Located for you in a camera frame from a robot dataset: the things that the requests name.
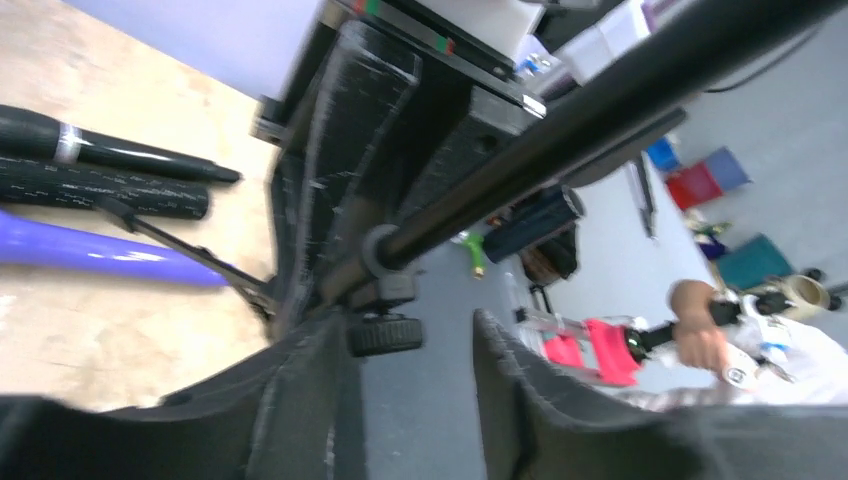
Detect green toy faucet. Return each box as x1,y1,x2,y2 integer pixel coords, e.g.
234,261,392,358
452,231,485,279

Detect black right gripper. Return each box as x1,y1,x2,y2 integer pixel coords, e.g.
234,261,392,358
254,1,545,338

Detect black speckled condenser microphone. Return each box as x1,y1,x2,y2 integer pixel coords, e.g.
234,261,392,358
1,157,210,220

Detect teal bin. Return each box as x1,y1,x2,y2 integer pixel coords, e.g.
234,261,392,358
715,234,795,290

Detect pink handheld gripper device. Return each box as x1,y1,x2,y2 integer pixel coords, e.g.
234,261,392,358
516,301,743,389

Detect small black tripod stand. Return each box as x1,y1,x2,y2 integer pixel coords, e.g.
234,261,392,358
96,1,843,357

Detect purple microphone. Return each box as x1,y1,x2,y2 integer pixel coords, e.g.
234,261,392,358
1,212,228,288

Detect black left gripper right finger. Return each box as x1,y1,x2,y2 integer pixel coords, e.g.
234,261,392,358
473,309,847,480

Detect small dark grey microphone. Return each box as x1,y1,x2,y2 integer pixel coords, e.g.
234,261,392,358
1,104,242,184

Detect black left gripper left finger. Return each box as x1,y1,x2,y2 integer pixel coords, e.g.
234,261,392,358
1,313,348,479

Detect person in white shirt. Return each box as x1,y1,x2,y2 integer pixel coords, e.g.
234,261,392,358
622,278,848,412

